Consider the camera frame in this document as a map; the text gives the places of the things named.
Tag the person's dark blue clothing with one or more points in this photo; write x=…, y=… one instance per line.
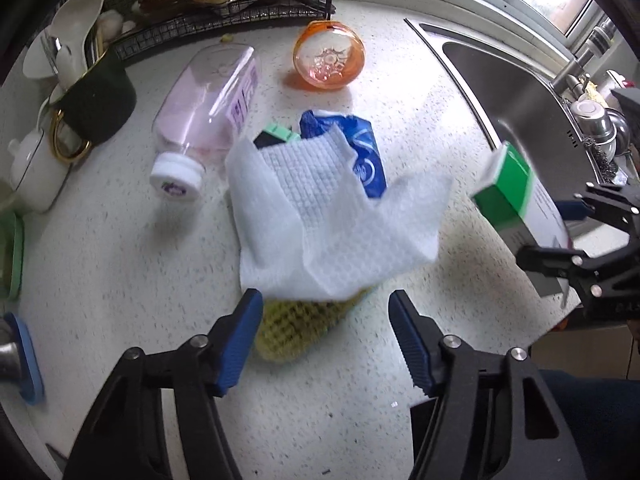
x=600, y=420

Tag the white spoon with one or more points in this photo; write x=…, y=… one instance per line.
x=40, y=60

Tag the steel bowl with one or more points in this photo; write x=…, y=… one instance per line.
x=592, y=120

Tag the stainless steel sink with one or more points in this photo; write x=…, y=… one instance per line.
x=500, y=90

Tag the white paper towel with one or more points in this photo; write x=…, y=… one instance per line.
x=320, y=230

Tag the steel wool scrubber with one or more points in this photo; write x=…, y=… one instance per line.
x=600, y=157

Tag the black and green plug adapter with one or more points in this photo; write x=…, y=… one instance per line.
x=277, y=135

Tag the small metal pot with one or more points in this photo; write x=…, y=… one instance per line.
x=7, y=355

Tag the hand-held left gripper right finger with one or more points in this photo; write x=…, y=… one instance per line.
x=410, y=340

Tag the pink clear plastic bottle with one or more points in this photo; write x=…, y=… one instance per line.
x=205, y=105

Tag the orange glass cup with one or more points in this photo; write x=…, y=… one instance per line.
x=327, y=57

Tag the large white ladle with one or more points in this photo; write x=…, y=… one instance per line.
x=80, y=15

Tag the garlic bulb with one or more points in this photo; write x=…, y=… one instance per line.
x=110, y=22

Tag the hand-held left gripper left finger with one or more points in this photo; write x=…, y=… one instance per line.
x=242, y=345

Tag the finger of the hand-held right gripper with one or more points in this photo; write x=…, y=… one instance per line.
x=550, y=258
x=610, y=207

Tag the green plastic tray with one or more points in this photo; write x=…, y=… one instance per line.
x=17, y=260

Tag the yellow mesh sponge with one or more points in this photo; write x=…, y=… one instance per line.
x=290, y=330

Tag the white teapot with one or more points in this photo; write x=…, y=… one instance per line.
x=35, y=170

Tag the metal faucet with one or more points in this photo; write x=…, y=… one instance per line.
x=570, y=75

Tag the green and white carton box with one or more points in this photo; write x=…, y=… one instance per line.
x=520, y=195

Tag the blue plastic tray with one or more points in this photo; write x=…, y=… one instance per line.
x=27, y=360

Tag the blue plastic packet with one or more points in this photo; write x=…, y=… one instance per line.
x=367, y=160

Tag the wooden chopsticks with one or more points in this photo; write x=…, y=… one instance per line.
x=100, y=10

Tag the dark green utensil mug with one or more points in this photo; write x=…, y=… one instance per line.
x=100, y=100

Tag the steel canister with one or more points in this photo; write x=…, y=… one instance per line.
x=600, y=37

